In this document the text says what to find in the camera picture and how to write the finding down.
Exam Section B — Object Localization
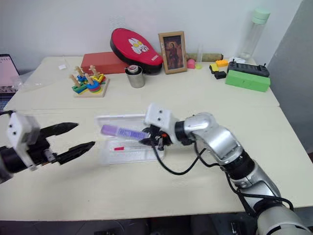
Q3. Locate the khaki rolled stick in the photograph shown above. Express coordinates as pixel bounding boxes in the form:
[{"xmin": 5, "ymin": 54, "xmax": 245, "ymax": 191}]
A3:
[{"xmin": 186, "ymin": 52, "xmax": 224, "ymax": 62}]

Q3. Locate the purple marker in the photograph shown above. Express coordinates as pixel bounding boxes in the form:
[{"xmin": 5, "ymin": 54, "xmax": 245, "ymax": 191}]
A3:
[{"xmin": 100, "ymin": 124, "xmax": 151, "ymax": 141}]

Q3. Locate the open laptop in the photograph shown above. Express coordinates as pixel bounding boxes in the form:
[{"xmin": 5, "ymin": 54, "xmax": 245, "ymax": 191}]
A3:
[{"xmin": 0, "ymin": 53, "xmax": 22, "ymax": 111}]

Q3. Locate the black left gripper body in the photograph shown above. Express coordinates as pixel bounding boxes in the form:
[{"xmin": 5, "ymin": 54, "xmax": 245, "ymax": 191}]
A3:
[{"xmin": 26, "ymin": 129, "xmax": 60, "ymax": 167}]

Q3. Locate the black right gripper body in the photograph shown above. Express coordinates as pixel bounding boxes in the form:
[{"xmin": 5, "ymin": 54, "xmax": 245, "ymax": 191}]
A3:
[{"xmin": 146, "ymin": 125, "xmax": 173, "ymax": 150}]

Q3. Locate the red rectangular box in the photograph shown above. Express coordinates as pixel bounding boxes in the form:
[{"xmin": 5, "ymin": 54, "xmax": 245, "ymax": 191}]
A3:
[{"xmin": 80, "ymin": 51, "xmax": 128, "ymax": 75}]

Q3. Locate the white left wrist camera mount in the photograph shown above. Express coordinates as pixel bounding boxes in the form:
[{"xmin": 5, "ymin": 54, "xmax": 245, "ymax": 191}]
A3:
[{"xmin": 6, "ymin": 111, "xmax": 41, "ymax": 171}]

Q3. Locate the wooden colourful shape stacking toy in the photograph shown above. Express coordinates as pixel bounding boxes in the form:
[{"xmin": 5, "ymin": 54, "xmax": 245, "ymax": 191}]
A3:
[{"xmin": 68, "ymin": 64, "xmax": 111, "ymax": 98}]

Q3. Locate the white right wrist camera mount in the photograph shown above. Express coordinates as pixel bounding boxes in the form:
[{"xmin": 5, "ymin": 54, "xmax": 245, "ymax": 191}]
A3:
[{"xmin": 143, "ymin": 102, "xmax": 180, "ymax": 144}]

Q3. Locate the black remote controller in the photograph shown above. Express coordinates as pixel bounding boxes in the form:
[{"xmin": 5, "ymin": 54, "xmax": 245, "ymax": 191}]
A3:
[{"xmin": 226, "ymin": 58, "xmax": 270, "ymax": 78}]

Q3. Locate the stainless steel cup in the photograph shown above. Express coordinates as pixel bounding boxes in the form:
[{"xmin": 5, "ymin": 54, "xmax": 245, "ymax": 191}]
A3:
[{"xmin": 124, "ymin": 65, "xmax": 146, "ymax": 89}]

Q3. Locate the red capped marker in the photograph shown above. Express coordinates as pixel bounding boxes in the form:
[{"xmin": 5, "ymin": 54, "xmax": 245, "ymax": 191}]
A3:
[{"xmin": 112, "ymin": 146, "xmax": 145, "ymax": 151}]

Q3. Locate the clear bottle with green lid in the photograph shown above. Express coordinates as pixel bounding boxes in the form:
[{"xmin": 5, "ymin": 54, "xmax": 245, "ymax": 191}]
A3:
[{"xmin": 238, "ymin": 7, "xmax": 271, "ymax": 61}]

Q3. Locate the wooden framed portrait picture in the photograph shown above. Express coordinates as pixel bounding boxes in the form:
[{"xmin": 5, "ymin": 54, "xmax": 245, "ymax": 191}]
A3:
[{"xmin": 157, "ymin": 30, "xmax": 189, "ymax": 75}]

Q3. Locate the clear plastic tube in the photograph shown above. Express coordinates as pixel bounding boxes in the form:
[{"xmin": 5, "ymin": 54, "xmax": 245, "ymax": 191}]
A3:
[{"xmin": 197, "ymin": 44, "xmax": 204, "ymax": 66}]

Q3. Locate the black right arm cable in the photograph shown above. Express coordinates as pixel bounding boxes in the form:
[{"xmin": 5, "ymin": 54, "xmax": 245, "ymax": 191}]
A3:
[{"xmin": 150, "ymin": 139, "xmax": 294, "ymax": 216}]

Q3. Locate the transparent plastic pencil case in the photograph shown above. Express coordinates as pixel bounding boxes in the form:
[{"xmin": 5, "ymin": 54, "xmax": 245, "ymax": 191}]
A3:
[{"xmin": 94, "ymin": 113, "xmax": 166, "ymax": 166}]

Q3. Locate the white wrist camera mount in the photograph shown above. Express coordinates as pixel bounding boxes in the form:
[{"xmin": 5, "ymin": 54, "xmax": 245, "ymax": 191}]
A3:
[
  {"xmin": 143, "ymin": 102, "xmax": 180, "ymax": 144},
  {"xmin": 6, "ymin": 111, "xmax": 41, "ymax": 171}
]

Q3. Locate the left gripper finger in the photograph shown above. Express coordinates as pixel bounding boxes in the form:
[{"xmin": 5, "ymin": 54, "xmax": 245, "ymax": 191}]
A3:
[
  {"xmin": 55, "ymin": 141, "xmax": 96, "ymax": 165},
  {"xmin": 40, "ymin": 122, "xmax": 80, "ymax": 142}
]

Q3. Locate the clear plastic bag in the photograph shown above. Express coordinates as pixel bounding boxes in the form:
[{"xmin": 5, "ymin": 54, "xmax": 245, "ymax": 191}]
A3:
[{"xmin": 10, "ymin": 72, "xmax": 45, "ymax": 89}]

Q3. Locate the red oval cartoon print case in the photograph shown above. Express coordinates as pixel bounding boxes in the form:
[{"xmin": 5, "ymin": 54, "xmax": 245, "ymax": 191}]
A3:
[{"xmin": 110, "ymin": 27, "xmax": 164, "ymax": 75}]

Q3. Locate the green rectangular box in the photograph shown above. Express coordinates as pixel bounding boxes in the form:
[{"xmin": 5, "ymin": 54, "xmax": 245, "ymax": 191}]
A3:
[{"xmin": 224, "ymin": 70, "xmax": 271, "ymax": 93}]

